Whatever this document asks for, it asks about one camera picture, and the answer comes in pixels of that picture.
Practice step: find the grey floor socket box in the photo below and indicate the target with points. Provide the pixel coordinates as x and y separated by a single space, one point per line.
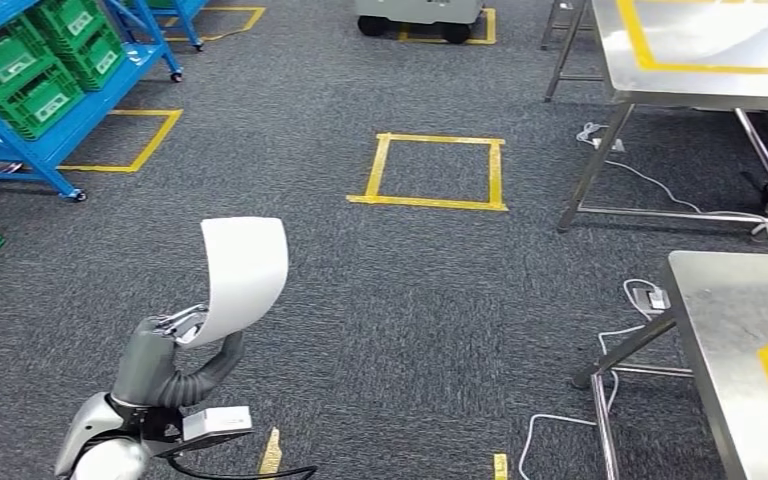
652 299
606 144

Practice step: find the steel frame stand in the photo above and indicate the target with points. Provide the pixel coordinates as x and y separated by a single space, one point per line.
568 60

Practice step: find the blue steel shelf rack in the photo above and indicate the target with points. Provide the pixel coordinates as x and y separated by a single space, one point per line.
188 26
112 99

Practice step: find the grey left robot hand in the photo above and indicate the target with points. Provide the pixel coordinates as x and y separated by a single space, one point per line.
142 364

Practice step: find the grey wheeled cart robot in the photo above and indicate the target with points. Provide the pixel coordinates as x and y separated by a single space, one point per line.
417 10

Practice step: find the yellow table tape line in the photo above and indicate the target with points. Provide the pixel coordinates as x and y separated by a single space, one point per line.
636 40

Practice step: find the steel table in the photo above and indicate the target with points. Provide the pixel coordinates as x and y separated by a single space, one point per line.
702 89

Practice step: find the open yellow floor tape square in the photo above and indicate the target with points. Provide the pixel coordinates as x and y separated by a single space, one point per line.
270 457

